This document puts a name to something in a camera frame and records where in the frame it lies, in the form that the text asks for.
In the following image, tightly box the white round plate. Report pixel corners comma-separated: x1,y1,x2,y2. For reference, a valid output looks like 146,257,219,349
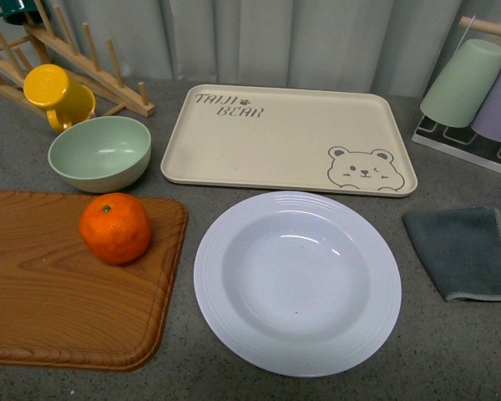
194,191,402,378

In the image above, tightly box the orange mandarin fruit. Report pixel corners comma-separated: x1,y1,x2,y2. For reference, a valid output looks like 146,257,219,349
78,193,152,265

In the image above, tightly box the beige bear serving tray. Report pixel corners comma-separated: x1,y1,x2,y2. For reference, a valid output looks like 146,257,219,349
160,84,418,197

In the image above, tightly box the green bowl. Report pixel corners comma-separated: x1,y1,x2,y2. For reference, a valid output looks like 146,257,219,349
48,116,151,194

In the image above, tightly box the grey folded cloth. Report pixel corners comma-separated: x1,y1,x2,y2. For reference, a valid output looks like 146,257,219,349
402,207,501,302

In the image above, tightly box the light green cup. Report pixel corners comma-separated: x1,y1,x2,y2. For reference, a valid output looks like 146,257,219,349
420,38,501,128

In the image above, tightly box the brown wooden cutting board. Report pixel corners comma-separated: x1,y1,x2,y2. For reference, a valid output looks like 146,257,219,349
0,190,188,372

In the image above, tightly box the yellow mug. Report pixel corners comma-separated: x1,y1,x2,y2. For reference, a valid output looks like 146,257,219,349
23,63,96,133

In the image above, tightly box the wooden peg drying rack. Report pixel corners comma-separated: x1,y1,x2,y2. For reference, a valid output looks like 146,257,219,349
0,1,155,118

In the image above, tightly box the dark green mug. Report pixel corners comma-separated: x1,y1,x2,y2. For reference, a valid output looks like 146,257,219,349
0,0,43,25

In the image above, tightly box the white wire cup rack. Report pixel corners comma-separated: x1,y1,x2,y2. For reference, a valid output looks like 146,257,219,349
412,17,501,174

